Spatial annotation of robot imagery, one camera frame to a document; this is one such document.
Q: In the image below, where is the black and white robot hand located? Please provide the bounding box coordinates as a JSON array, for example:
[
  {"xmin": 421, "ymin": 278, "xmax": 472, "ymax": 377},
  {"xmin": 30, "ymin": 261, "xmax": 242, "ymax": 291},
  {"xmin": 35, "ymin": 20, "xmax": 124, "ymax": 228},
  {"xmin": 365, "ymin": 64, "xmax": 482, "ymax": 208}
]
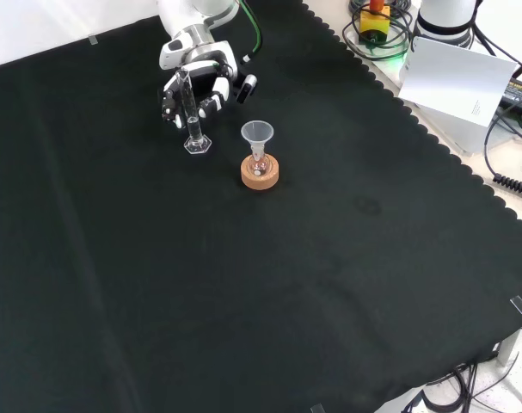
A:
[{"xmin": 158, "ymin": 37, "xmax": 240, "ymax": 129}]

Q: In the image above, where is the clear glass graduated cylinder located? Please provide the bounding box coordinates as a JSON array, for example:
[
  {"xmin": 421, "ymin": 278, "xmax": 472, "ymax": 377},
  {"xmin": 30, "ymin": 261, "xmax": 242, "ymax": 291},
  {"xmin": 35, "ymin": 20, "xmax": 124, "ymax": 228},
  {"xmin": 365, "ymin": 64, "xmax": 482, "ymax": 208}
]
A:
[{"xmin": 175, "ymin": 69, "xmax": 213, "ymax": 156}]

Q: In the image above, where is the clear plastic funnel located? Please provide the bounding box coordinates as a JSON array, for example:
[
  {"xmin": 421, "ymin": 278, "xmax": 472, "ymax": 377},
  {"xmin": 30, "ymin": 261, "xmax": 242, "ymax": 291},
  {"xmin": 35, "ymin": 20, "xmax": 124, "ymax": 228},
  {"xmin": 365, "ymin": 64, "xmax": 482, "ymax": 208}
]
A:
[{"xmin": 240, "ymin": 120, "xmax": 275, "ymax": 158}]

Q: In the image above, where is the glass round-bottom flask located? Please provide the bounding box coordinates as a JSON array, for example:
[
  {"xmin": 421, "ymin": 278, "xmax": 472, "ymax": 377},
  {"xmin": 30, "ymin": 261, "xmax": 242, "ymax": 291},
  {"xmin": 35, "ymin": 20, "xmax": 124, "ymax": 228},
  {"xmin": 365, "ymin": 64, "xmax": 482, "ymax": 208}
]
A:
[{"xmin": 249, "ymin": 145, "xmax": 271, "ymax": 178}]

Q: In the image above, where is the yellow stop button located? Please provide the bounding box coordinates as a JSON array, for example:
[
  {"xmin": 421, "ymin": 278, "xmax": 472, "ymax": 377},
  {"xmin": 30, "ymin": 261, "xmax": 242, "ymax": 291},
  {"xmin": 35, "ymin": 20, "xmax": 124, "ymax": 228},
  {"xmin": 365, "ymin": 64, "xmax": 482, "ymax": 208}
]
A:
[{"xmin": 358, "ymin": 0, "xmax": 391, "ymax": 46}]

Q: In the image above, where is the black cloth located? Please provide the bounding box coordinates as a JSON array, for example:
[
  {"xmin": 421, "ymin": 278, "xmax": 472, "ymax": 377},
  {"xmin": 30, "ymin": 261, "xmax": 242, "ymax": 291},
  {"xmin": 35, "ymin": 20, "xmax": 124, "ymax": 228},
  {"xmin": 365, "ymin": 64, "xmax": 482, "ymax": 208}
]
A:
[{"xmin": 0, "ymin": 0, "xmax": 522, "ymax": 413}]

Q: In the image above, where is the black power adapter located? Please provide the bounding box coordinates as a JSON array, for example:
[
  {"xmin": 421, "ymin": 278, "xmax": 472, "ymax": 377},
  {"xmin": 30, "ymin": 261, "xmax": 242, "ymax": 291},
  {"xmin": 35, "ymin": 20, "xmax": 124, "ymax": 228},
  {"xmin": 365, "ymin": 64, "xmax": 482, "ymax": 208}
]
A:
[{"xmin": 500, "ymin": 79, "xmax": 522, "ymax": 109}]

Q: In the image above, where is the black and grey wrist camera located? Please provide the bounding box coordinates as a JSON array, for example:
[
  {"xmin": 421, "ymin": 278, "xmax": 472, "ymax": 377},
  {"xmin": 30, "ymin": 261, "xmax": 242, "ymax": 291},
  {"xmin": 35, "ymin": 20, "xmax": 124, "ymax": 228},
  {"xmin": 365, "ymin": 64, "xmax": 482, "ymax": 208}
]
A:
[{"xmin": 235, "ymin": 73, "xmax": 259, "ymax": 105}]

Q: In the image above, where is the green cable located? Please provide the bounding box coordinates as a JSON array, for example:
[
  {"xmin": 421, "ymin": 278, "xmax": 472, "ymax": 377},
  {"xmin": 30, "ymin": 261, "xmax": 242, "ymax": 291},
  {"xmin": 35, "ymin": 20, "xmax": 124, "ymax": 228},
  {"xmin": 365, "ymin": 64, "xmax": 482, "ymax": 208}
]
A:
[{"xmin": 238, "ymin": 0, "xmax": 264, "ymax": 65}]

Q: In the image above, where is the cork ring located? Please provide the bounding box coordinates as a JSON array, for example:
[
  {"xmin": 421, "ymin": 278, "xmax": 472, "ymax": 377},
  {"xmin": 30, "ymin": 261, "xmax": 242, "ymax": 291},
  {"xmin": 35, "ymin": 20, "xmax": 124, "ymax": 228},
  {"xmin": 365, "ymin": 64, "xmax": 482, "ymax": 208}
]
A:
[{"xmin": 240, "ymin": 153, "xmax": 281, "ymax": 191}]

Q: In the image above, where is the black cable loop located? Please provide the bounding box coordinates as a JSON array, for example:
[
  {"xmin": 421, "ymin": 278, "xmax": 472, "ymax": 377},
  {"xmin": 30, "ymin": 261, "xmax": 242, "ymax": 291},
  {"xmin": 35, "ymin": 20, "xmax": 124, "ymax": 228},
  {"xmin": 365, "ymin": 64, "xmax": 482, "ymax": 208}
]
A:
[{"xmin": 341, "ymin": 0, "xmax": 416, "ymax": 61}]

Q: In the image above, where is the black coiled cable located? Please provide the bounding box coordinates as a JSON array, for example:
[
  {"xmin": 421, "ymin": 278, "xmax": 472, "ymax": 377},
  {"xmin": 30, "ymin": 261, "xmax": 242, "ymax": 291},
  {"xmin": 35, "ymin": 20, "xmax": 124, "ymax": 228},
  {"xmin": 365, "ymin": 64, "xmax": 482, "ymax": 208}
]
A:
[{"xmin": 483, "ymin": 98, "xmax": 522, "ymax": 200}]

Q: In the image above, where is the black cable bundle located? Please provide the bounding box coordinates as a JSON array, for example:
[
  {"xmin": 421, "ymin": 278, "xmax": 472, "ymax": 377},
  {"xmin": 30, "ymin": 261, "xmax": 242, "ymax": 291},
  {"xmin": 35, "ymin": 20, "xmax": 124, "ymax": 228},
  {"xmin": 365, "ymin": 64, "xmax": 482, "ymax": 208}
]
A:
[{"xmin": 400, "ymin": 360, "xmax": 522, "ymax": 413}]

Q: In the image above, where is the white bracket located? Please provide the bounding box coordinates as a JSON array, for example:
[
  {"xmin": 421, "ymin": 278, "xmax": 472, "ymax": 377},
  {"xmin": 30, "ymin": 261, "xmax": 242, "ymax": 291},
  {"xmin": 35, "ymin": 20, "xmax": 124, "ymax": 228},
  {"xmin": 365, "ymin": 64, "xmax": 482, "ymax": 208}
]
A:
[{"xmin": 496, "ymin": 317, "xmax": 522, "ymax": 367}]

